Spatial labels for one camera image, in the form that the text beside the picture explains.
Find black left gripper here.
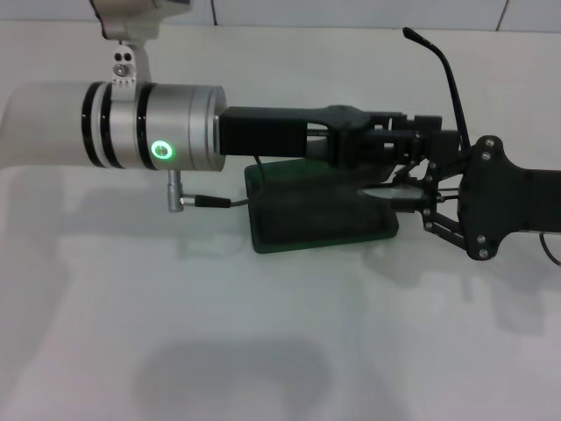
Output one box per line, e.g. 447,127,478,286
213,103,415,171

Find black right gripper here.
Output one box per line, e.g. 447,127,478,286
388,134,561,263

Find black glasses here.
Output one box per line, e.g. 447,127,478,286
355,26,473,205

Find green glasses case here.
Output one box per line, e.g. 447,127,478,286
243,158,401,256

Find black cable with silver plug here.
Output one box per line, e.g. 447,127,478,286
537,231,561,268
164,153,265,215

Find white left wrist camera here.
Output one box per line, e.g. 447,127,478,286
89,0,195,96

